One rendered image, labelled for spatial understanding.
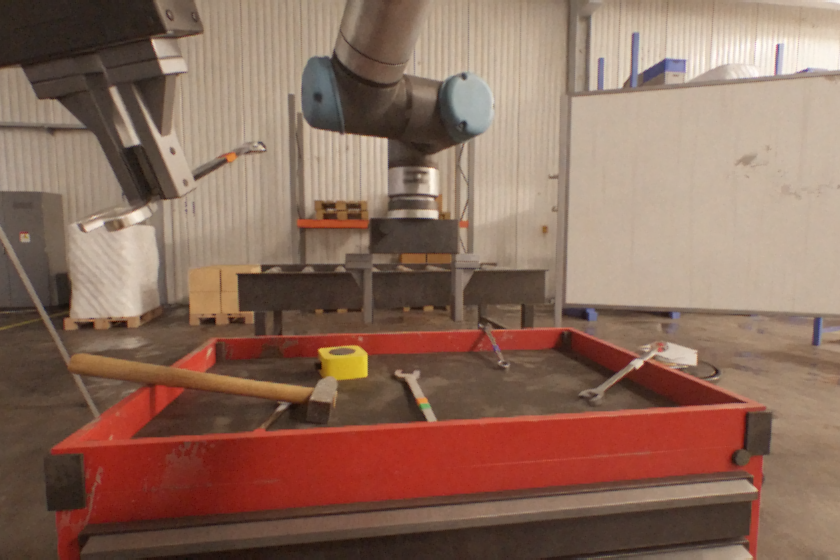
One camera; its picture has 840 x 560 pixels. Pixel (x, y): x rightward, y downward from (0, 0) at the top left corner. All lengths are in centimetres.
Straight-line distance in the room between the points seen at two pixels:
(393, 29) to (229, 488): 45
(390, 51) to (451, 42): 885
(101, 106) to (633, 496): 57
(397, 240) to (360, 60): 26
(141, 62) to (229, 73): 875
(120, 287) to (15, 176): 369
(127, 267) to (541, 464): 661
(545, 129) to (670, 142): 666
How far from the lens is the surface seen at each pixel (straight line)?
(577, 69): 979
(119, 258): 692
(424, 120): 55
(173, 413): 69
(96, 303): 706
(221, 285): 665
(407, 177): 65
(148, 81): 38
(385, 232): 61
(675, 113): 291
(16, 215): 939
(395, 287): 348
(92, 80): 40
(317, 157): 856
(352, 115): 52
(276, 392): 62
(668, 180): 284
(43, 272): 922
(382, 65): 49
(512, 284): 374
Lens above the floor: 113
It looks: 5 degrees down
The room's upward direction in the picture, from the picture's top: straight up
